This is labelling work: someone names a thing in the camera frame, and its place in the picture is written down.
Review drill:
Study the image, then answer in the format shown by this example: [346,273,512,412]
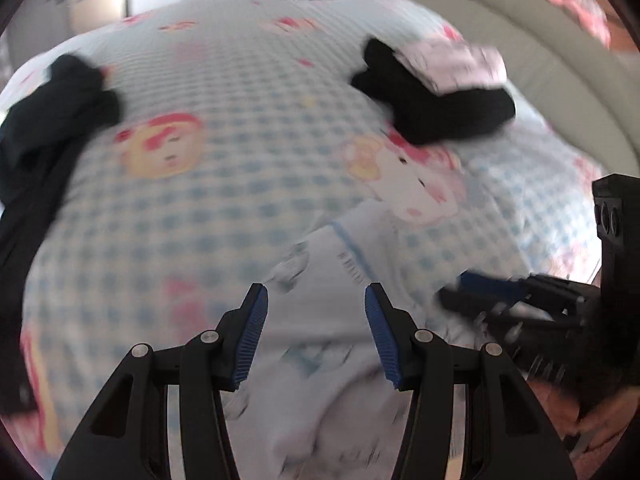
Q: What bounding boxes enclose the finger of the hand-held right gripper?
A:
[457,270,536,306]
[439,287,506,323]

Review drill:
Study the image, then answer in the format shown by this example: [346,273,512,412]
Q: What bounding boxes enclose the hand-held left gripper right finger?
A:
[364,282,576,480]

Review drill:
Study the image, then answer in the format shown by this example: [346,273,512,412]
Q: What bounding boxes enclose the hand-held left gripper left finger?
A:
[52,282,269,480]

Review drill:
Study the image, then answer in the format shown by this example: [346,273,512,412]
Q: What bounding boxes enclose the cartoon print pajama pants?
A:
[225,200,543,480]

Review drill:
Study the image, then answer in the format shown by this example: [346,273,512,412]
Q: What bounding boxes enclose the folded black garment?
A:
[350,37,517,147]

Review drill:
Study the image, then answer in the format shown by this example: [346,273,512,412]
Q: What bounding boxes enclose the grey padded headboard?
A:
[370,0,640,183]

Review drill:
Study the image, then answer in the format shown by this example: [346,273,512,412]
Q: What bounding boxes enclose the folded pink printed garment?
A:
[400,40,509,97]

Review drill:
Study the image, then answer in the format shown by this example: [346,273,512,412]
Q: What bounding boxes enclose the blue checkered cartoon blanket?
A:
[0,0,608,461]

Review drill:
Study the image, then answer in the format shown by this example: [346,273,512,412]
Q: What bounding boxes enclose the pink plush toy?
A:
[542,0,614,50]

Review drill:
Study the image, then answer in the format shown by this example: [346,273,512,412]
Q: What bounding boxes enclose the black jacket with white lettering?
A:
[0,54,124,417]

